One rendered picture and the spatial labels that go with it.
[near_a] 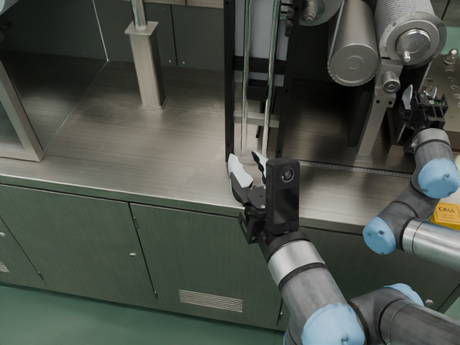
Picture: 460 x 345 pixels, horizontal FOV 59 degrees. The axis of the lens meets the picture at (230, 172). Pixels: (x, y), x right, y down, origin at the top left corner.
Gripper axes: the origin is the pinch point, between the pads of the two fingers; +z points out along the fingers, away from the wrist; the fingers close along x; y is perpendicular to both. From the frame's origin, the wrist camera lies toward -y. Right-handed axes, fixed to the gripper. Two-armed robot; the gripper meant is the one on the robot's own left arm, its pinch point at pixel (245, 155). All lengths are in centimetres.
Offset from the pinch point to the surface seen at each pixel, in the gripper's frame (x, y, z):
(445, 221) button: 54, 24, -8
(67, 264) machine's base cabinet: -40, 93, 49
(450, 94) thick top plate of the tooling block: 76, 10, 24
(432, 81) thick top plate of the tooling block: 76, 11, 31
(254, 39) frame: 12.9, -5.9, 30.8
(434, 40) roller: 53, -10, 19
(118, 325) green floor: -24, 128, 37
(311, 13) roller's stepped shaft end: 22.6, -14.1, 25.4
